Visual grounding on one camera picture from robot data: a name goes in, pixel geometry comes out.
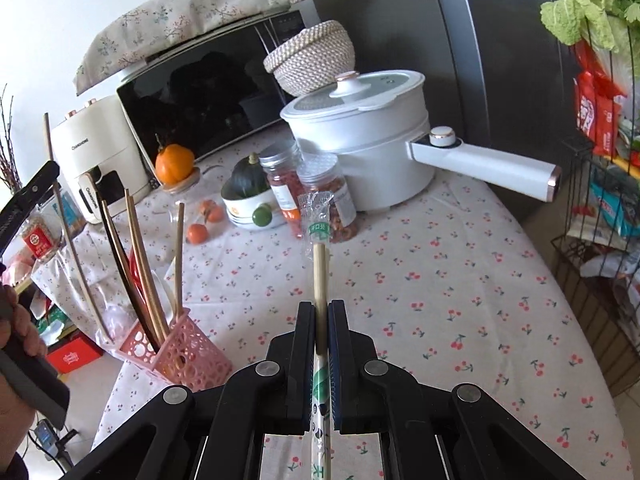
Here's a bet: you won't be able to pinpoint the clear glass jar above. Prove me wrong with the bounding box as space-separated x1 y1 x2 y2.
162 165 227 246

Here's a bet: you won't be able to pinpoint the red cardboard box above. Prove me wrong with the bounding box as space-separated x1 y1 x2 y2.
45 334 105 375

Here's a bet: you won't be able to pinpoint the person's left hand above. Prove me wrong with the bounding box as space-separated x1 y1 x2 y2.
0 285 49 462

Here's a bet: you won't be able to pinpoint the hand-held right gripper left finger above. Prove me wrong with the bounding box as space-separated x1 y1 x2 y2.
59 301 317 480

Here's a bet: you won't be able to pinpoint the clear jar of red berries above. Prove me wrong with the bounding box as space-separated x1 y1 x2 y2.
258 138 306 239

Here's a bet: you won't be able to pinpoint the dried twig branches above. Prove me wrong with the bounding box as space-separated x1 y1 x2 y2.
0 82 25 197

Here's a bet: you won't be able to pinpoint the floral cloth cover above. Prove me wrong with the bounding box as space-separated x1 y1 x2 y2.
74 0 336 96

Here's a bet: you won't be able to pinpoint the woven straw basket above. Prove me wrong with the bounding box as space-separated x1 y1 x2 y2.
263 19 356 97

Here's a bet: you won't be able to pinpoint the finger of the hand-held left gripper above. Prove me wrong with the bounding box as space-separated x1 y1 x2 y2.
0 160 61 257

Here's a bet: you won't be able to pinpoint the paper chopsticks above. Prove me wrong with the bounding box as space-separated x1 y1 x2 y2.
299 190 334 480

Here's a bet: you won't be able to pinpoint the red label food jar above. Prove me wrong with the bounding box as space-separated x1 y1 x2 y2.
22 212 66 261

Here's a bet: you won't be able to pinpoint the dark green squash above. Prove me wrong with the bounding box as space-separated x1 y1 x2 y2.
221 154 271 200

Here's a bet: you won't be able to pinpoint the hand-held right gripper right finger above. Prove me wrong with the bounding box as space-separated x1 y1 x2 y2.
327 299 587 480

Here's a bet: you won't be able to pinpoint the pink perforated utensil holder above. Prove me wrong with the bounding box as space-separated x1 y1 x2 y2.
116 307 234 394

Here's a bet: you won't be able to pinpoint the clear jar of dried slices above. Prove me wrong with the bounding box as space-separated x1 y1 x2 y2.
297 152 360 244

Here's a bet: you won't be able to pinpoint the white electric cooking pot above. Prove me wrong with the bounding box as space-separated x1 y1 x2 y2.
280 71 562 213

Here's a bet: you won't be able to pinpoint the napa cabbage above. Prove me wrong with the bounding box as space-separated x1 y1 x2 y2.
540 0 640 67

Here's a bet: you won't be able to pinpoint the red plastic spoon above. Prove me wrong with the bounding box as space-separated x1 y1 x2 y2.
127 247 154 322

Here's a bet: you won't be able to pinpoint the black wire basket rack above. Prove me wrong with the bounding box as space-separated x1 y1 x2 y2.
550 10 640 402

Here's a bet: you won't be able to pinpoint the cherry print tablecloth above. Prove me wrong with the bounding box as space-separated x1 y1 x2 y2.
31 160 634 480

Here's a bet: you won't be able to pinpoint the pile of snack packets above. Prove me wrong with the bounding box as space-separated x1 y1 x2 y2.
567 40 640 352

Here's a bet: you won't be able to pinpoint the white pot lid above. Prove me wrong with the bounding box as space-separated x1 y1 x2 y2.
288 71 426 112

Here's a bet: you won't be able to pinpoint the white printed ceramic bowl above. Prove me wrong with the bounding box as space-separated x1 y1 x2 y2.
223 190 284 231

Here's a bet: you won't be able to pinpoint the black glass microwave oven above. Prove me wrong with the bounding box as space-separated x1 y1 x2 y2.
115 7 322 165

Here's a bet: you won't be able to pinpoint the white air fryer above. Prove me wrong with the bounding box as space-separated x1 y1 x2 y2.
49 94 154 224

